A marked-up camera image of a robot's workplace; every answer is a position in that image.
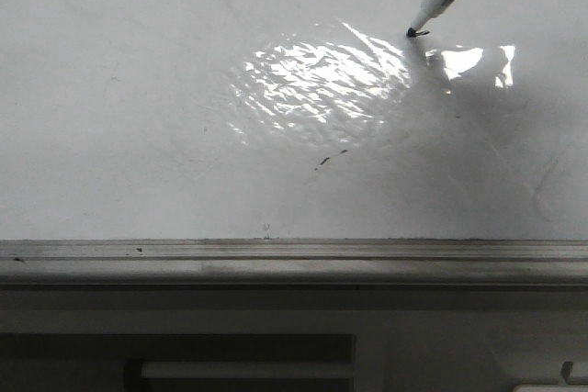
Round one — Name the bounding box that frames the grey cabinet below whiteboard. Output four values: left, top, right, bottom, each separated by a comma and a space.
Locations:
1, 286, 587, 391

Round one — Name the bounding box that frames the aluminium whiteboard tray frame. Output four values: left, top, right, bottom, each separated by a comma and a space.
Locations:
1, 239, 587, 286

